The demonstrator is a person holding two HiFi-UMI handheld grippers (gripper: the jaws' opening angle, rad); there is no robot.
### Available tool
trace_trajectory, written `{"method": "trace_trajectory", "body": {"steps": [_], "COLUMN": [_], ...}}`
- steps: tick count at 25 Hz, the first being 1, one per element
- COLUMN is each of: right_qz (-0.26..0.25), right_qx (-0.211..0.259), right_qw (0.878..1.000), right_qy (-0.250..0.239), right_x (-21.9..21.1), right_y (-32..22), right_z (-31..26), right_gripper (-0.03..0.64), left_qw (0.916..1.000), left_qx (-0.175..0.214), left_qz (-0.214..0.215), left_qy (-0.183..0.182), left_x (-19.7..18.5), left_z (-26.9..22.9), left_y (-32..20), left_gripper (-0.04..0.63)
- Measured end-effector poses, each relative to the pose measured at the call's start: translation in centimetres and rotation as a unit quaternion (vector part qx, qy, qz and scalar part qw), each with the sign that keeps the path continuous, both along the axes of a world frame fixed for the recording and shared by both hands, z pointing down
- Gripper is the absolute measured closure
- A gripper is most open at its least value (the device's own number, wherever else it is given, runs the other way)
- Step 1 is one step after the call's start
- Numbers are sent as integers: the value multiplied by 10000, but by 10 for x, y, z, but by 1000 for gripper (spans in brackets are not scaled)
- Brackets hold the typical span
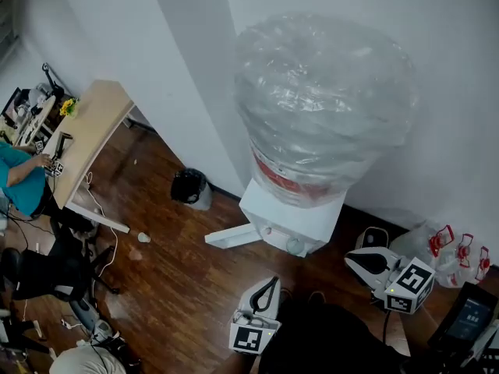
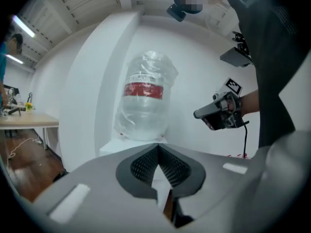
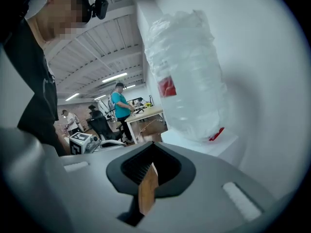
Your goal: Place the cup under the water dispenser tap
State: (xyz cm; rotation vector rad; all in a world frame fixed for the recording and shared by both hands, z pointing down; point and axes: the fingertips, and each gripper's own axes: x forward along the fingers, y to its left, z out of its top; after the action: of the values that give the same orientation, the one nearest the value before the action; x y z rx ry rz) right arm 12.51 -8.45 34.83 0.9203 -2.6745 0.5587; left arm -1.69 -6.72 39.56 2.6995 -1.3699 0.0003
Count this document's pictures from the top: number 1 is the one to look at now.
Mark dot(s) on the bin with black bag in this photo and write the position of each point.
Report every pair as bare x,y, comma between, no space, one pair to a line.
189,187

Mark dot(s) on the large plastic-wrapped water bottle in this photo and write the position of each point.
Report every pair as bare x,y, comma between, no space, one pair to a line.
323,103

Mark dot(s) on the black office chair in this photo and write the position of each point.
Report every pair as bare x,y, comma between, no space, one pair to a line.
43,271

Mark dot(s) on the cluttered wooden desk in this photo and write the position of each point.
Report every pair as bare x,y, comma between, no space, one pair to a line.
33,119

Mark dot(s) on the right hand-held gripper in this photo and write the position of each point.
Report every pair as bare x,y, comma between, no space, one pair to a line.
409,286

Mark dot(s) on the wooden table with white legs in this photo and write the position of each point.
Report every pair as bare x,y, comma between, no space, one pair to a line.
93,131

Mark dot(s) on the person's right forearm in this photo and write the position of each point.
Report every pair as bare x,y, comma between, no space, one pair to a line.
417,329

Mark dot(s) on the black tablet screen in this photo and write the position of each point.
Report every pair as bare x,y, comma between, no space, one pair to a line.
466,318

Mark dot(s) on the person's shoe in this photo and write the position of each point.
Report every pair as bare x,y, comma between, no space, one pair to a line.
316,297
285,293

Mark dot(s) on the yellow flowers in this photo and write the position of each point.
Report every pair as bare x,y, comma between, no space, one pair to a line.
68,107

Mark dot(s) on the grey bundle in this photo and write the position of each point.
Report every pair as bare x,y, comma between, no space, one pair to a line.
85,360

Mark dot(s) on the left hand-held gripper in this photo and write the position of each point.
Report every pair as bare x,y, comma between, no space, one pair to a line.
249,337

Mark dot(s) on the person's left forearm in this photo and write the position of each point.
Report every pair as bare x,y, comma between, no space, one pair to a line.
241,364

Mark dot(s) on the white water dispenser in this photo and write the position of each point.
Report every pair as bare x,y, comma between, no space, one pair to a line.
296,218

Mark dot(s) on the person's black clothing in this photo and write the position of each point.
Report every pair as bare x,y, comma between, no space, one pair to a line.
327,341

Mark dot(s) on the black device on stand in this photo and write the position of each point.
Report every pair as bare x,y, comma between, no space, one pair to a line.
62,142

